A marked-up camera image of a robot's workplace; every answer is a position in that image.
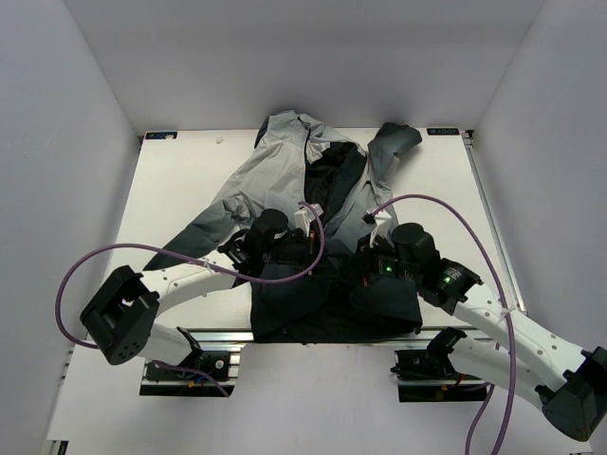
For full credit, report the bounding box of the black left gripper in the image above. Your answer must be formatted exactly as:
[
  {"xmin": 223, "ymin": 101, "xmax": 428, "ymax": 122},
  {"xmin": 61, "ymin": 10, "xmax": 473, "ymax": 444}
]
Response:
[{"xmin": 261, "ymin": 230, "xmax": 339, "ymax": 278}]

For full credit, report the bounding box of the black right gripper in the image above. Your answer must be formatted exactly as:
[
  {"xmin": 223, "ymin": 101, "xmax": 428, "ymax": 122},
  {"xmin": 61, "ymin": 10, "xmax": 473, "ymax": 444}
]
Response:
[{"xmin": 340, "ymin": 231, "xmax": 420, "ymax": 286}]

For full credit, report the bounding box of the grey gradient zip jacket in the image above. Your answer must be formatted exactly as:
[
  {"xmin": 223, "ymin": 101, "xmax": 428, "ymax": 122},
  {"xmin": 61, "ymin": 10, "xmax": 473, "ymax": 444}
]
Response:
[{"xmin": 148, "ymin": 111, "xmax": 422, "ymax": 344}]

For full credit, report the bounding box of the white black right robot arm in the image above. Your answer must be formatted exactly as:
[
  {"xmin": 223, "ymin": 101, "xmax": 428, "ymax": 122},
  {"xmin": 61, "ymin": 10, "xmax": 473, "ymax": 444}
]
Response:
[{"xmin": 356, "ymin": 215, "xmax": 606, "ymax": 442}]

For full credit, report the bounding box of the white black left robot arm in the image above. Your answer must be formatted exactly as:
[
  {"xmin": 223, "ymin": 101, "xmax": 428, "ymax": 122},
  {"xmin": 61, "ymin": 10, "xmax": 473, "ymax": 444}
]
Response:
[{"xmin": 80, "ymin": 203, "xmax": 325, "ymax": 378}]

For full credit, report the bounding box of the right blue table label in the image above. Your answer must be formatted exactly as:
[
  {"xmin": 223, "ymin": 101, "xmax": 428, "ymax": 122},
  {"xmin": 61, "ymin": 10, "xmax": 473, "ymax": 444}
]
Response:
[{"xmin": 426, "ymin": 127, "xmax": 460, "ymax": 136}]

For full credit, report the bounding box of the blue table label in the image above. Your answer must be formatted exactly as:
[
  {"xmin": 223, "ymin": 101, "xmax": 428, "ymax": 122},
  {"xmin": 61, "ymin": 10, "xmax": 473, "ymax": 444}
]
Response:
[
  {"xmin": 426, "ymin": 127, "xmax": 460, "ymax": 136},
  {"xmin": 144, "ymin": 131, "xmax": 178, "ymax": 140}
]

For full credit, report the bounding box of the left blue table label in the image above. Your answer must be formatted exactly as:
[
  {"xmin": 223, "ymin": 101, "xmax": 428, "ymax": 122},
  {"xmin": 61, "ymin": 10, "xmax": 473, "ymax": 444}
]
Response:
[{"xmin": 144, "ymin": 131, "xmax": 178, "ymax": 140}]

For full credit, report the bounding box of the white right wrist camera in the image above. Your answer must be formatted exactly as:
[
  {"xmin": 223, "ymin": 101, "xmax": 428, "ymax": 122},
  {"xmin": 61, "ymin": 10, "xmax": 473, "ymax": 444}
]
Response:
[{"xmin": 363, "ymin": 209, "xmax": 393, "ymax": 248}]

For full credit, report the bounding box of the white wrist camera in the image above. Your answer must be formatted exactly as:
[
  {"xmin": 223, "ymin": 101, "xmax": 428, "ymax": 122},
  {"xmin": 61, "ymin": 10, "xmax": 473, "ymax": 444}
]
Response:
[
  {"xmin": 363, "ymin": 209, "xmax": 393, "ymax": 248},
  {"xmin": 293, "ymin": 201, "xmax": 323, "ymax": 237}
]

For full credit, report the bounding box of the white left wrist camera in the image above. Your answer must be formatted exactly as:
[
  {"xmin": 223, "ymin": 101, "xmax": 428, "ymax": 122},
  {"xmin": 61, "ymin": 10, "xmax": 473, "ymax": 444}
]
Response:
[{"xmin": 293, "ymin": 201, "xmax": 323, "ymax": 237}]

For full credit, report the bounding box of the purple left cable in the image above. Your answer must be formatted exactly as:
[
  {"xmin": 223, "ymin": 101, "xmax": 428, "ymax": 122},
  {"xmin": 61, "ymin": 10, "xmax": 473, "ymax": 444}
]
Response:
[{"xmin": 54, "ymin": 199, "xmax": 326, "ymax": 397}]

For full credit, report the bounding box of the aluminium front table rail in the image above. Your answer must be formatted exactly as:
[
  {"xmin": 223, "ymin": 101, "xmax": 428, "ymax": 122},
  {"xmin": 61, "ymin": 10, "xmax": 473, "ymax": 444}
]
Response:
[{"xmin": 84, "ymin": 326, "xmax": 540, "ymax": 345}]

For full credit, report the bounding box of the aluminium table rail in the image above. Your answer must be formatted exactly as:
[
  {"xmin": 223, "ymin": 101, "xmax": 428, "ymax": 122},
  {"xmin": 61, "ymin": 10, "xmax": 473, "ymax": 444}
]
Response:
[
  {"xmin": 460, "ymin": 130, "xmax": 528, "ymax": 315},
  {"xmin": 84, "ymin": 326, "xmax": 540, "ymax": 345}
]

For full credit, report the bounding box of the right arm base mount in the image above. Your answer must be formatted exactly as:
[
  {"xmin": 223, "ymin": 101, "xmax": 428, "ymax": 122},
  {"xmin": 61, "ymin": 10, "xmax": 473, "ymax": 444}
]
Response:
[{"xmin": 391, "ymin": 350, "xmax": 488, "ymax": 404}]

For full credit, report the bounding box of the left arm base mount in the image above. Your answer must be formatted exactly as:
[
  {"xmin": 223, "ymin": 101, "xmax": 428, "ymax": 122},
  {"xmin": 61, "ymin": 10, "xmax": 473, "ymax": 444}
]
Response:
[{"xmin": 139, "ymin": 345, "xmax": 240, "ymax": 398}]

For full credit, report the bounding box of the aluminium right table rail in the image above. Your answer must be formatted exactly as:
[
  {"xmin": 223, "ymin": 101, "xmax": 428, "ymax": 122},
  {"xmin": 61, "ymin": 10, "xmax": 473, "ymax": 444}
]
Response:
[{"xmin": 460, "ymin": 130, "xmax": 528, "ymax": 315}]

